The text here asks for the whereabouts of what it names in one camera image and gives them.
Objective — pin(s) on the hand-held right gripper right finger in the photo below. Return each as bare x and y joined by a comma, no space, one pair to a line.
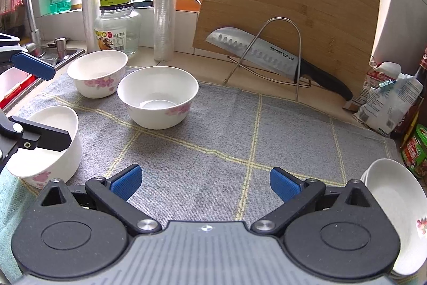
283,183

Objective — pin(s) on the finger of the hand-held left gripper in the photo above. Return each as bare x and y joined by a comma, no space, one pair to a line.
50,140
33,66

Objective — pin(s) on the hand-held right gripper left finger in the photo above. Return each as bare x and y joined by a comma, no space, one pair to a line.
128,180

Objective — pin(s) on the white floral bowl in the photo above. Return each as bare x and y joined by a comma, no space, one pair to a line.
156,115
96,85
53,165

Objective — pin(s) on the metal sink faucet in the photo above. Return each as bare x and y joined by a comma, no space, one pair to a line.
31,25

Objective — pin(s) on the red plastic basin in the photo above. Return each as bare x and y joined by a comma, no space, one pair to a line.
18,93

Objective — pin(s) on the metal sink fitting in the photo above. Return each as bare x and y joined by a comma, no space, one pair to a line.
60,46

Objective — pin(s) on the stainless steel sink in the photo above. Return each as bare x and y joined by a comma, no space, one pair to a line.
71,53

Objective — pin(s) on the grey checked cloth mat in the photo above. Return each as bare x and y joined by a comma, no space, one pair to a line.
216,125

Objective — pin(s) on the glass jar green lid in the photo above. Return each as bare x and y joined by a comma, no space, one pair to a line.
116,28

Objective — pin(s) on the blue lidded container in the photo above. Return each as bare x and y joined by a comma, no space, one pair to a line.
143,2

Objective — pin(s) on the white printed seasoning bag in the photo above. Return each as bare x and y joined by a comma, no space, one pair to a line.
390,105

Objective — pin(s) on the green lidded sauce jar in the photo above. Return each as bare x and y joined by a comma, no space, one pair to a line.
417,151

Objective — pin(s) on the red printed seasoning bag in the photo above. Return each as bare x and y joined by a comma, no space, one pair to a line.
375,78

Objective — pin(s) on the teal binder clip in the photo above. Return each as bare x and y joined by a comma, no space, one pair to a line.
387,85

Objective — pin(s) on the large clear plastic wrap roll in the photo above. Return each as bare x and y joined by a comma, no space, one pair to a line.
165,5

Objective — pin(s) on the dark soy sauce bottle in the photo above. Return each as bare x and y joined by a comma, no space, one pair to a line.
423,68

